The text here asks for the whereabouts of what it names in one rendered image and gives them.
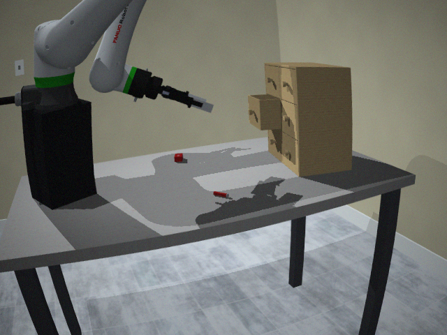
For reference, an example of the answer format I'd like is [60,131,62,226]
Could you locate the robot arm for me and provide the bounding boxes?
[0,0,152,111]

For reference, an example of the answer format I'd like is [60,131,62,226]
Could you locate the small tan wooden chest of drawers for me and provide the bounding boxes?
[264,62,353,177]

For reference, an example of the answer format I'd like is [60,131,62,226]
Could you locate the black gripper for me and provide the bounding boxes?
[145,76,214,113]

